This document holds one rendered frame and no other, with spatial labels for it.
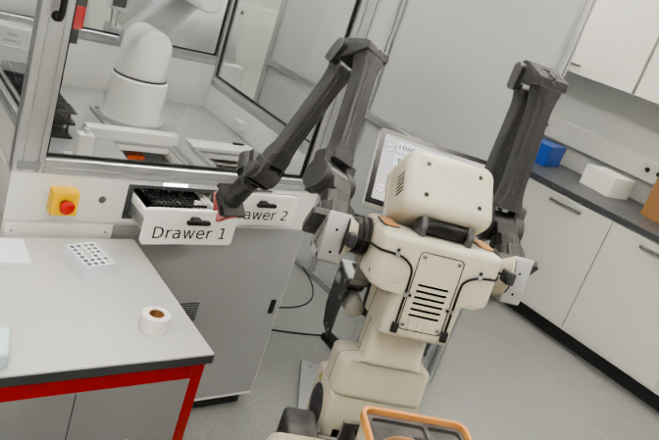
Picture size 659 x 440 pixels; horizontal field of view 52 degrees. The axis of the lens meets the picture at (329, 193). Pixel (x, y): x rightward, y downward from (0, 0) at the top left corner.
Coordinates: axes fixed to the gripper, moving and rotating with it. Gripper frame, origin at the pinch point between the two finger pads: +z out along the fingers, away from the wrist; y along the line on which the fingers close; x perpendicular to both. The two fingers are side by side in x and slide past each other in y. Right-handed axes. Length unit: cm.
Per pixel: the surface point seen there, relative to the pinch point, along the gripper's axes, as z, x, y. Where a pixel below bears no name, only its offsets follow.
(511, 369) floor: 91, -215, -42
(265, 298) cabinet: 49, -42, -8
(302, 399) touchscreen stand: 86, -73, -39
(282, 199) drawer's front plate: 14.7, -35.5, 14.7
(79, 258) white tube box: 12.4, 35.8, -7.4
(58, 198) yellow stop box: 13.8, 39.1, 11.0
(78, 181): 13.8, 33.0, 16.6
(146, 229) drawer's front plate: 9.7, 17.5, -0.2
